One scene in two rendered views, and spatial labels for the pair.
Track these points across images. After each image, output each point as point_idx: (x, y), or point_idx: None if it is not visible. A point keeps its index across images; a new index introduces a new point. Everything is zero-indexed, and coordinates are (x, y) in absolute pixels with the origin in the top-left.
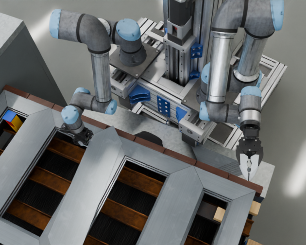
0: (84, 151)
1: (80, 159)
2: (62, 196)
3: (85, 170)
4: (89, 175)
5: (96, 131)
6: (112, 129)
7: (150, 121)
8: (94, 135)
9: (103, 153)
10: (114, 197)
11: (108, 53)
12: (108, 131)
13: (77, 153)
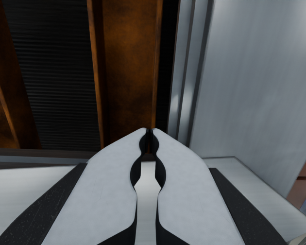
0: (155, 40)
1: (118, 41)
2: (10, 4)
3: None
4: None
5: (268, 170)
6: (292, 231)
7: None
8: (230, 170)
9: (135, 240)
10: (93, 140)
11: None
12: (270, 220)
13: (138, 8)
